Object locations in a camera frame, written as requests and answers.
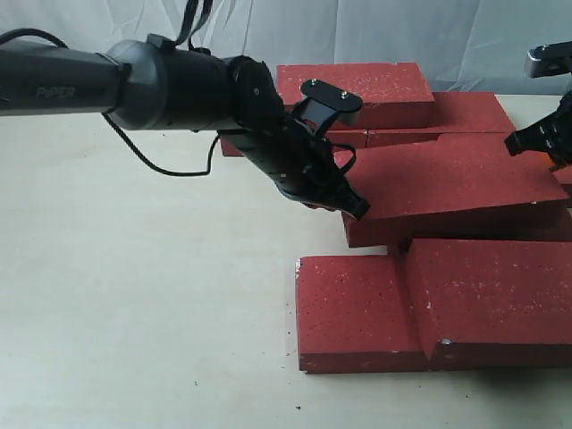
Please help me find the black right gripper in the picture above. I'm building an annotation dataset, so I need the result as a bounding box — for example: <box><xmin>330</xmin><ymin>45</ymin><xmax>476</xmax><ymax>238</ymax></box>
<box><xmin>504</xmin><ymin>91</ymin><xmax>571</xmax><ymax>171</ymax></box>

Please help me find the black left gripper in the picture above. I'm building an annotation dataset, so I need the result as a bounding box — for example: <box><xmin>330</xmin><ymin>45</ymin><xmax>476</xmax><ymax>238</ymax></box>
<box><xmin>221</xmin><ymin>109</ymin><xmax>370</xmax><ymax>220</ymax></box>

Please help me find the red moved brick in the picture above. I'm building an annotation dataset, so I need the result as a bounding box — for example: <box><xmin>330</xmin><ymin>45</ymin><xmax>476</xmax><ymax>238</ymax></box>
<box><xmin>406</xmin><ymin>239</ymin><xmax>571</xmax><ymax>370</ymax></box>
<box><xmin>342</xmin><ymin>133</ymin><xmax>568</xmax><ymax>248</ymax></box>

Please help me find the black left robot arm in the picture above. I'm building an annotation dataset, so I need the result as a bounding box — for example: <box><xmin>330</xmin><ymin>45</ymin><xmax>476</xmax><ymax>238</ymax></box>
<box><xmin>1</xmin><ymin>36</ymin><xmax>369</xmax><ymax>218</ymax></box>

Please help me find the red back left brick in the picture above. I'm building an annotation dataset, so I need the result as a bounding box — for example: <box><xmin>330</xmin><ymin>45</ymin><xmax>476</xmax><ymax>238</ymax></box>
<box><xmin>221</xmin><ymin>130</ymin><xmax>368</xmax><ymax>157</ymax></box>

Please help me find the red lower middle right brick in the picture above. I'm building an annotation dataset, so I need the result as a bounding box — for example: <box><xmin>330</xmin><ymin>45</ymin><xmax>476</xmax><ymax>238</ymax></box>
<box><xmin>386</xmin><ymin>207</ymin><xmax>572</xmax><ymax>258</ymax></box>

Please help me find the red back right brick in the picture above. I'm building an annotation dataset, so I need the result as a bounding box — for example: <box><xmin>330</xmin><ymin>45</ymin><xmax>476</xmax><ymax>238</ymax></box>
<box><xmin>366</xmin><ymin>91</ymin><xmax>516</xmax><ymax>147</ymax></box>

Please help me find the red top stacked brick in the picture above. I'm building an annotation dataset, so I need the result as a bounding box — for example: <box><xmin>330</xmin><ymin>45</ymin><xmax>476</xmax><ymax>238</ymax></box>
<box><xmin>276</xmin><ymin>63</ymin><xmax>435</xmax><ymax>130</ymax></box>

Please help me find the red front left brick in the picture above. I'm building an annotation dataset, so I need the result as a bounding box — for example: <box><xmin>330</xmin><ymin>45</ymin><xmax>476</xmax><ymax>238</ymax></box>
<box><xmin>295</xmin><ymin>255</ymin><xmax>428</xmax><ymax>374</ymax></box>

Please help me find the grey fabric backdrop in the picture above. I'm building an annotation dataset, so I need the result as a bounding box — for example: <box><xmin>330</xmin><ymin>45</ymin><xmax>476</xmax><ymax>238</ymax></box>
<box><xmin>1</xmin><ymin>0</ymin><xmax>571</xmax><ymax>95</ymax></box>

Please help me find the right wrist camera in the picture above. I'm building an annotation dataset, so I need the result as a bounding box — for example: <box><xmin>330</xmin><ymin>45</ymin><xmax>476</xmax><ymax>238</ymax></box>
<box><xmin>525</xmin><ymin>41</ymin><xmax>572</xmax><ymax>79</ymax></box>

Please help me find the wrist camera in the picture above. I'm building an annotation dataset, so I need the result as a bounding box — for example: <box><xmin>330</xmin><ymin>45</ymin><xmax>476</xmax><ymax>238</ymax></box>
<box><xmin>525</xmin><ymin>41</ymin><xmax>572</xmax><ymax>79</ymax></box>
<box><xmin>291</xmin><ymin>79</ymin><xmax>363</xmax><ymax>136</ymax></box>

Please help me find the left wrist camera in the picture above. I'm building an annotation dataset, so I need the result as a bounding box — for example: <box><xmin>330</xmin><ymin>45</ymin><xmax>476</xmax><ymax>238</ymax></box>
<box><xmin>291</xmin><ymin>79</ymin><xmax>363</xmax><ymax>136</ymax></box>

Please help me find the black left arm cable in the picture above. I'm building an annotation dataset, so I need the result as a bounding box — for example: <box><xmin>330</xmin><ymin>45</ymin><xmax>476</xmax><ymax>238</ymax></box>
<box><xmin>0</xmin><ymin>0</ymin><xmax>358</xmax><ymax>176</ymax></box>

